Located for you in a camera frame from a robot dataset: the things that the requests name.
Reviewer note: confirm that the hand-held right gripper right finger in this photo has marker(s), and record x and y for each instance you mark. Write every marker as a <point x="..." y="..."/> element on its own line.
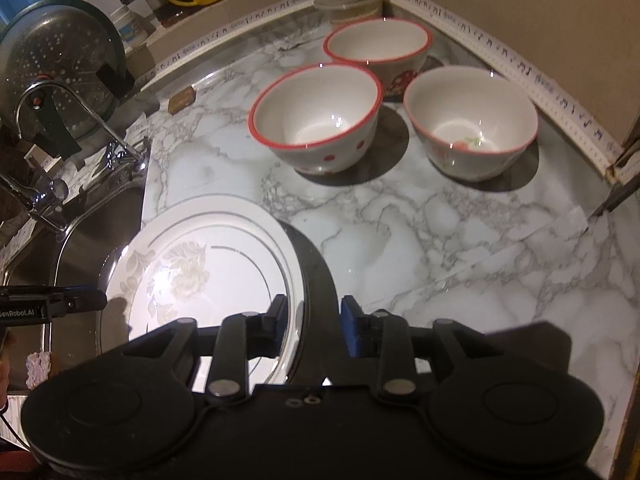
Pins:
<point x="351" y="327"/>

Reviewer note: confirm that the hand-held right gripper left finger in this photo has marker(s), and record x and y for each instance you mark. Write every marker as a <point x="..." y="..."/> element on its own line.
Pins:
<point x="277" y="321"/>

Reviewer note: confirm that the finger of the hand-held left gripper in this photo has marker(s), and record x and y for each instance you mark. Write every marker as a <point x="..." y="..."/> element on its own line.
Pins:
<point x="80" y="302"/>
<point x="70" y="288"/>

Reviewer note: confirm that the large white floral plate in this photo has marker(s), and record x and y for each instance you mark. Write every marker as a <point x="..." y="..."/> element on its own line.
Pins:
<point x="298" y="285"/>

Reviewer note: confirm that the small white plate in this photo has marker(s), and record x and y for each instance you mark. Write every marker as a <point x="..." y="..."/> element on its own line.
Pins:
<point x="225" y="290"/>

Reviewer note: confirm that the red-rimmed polka dot bowl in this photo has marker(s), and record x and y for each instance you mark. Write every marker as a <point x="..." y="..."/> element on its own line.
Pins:
<point x="315" y="110"/>

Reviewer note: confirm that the pink-rimmed floral bowl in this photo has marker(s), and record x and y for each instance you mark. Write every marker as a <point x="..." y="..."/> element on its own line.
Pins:
<point x="470" y="110"/>

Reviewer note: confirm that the red-rimmed mushroom print bowl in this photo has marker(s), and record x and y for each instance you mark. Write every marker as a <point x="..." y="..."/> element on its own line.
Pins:
<point x="380" y="45"/>

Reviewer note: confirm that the stainless steel sink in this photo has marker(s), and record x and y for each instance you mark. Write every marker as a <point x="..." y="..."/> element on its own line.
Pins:
<point x="85" y="260"/>

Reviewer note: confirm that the pink sponge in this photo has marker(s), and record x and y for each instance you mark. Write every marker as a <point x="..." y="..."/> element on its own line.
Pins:
<point x="39" y="367"/>

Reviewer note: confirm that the chrome sink mixer faucet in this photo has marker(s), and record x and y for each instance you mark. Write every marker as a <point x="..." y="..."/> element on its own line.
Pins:
<point x="45" y="195"/>

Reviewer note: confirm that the chrome gooseneck faucet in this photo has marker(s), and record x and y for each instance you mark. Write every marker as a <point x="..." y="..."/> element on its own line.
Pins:
<point x="122" y="156"/>

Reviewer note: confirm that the black lid stand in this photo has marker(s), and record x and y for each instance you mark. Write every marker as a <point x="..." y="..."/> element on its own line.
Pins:
<point x="116" y="77"/>

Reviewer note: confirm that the brown soap bar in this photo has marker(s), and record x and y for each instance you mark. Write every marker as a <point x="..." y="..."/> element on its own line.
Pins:
<point x="181" y="100"/>

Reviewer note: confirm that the perforated steel steamer plate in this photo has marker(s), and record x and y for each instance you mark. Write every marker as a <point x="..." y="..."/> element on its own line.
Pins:
<point x="65" y="45"/>

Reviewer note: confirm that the white jar with blue label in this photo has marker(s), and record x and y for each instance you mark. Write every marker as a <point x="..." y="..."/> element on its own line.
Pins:
<point x="129" y="27"/>

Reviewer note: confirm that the white patterned trim strip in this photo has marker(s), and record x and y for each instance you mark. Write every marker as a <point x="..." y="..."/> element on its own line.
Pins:
<point x="500" y="52"/>

